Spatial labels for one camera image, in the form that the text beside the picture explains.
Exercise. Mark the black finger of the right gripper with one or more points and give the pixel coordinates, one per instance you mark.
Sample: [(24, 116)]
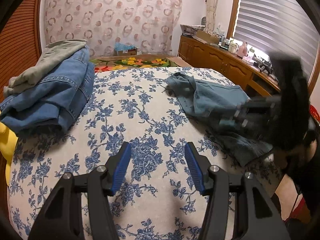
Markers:
[(257, 106), (243, 127)]

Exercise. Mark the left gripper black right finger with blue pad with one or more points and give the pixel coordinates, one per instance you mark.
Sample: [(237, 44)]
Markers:
[(256, 217)]

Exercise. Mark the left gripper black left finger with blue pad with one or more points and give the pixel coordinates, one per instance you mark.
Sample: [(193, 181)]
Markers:
[(60, 216)]

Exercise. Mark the teal blue shorts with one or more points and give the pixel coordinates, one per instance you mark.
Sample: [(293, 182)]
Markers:
[(209, 103)]

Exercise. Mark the right hand on gripper handle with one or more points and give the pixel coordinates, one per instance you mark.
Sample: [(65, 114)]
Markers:
[(304, 152)]

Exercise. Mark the wooden sideboard cabinet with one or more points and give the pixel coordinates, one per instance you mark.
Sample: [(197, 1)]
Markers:
[(201, 55)]

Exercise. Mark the pink bottle on sideboard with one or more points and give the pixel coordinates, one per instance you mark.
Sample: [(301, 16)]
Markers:
[(242, 50)]

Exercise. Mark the white jar on sideboard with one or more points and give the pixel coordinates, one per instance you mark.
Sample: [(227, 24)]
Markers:
[(233, 47)]

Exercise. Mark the open cardboard box on sideboard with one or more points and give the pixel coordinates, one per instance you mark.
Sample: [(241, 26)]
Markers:
[(209, 38)]

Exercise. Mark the grey zebra window blind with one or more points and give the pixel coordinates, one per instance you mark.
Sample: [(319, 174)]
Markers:
[(278, 25)]

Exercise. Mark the yellow Pikachu plush toy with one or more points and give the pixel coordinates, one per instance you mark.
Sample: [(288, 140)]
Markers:
[(8, 141)]

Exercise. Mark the blue floral white bedsheet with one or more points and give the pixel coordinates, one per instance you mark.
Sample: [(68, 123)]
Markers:
[(157, 199)]

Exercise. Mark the stack of papers on sideboard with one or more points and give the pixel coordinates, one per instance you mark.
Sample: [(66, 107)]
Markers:
[(191, 30)]

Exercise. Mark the folded blue denim jeans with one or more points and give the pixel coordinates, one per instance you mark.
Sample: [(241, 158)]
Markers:
[(56, 101)]

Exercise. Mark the beige drape by window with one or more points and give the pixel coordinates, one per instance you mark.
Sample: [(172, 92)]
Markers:
[(211, 7)]

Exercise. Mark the cardboard box with blue bag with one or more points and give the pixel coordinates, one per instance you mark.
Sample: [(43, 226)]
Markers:
[(124, 49)]

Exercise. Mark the colourful flower blanket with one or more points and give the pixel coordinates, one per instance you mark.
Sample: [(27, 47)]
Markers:
[(110, 63)]

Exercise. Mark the folded grey-green pants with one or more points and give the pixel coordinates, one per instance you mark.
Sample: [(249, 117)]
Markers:
[(53, 54)]

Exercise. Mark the pink circle-pattern curtain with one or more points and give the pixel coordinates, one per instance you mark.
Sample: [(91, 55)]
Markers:
[(145, 24)]

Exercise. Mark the wooden louvered wardrobe door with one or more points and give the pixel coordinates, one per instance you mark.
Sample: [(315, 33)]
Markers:
[(20, 37)]

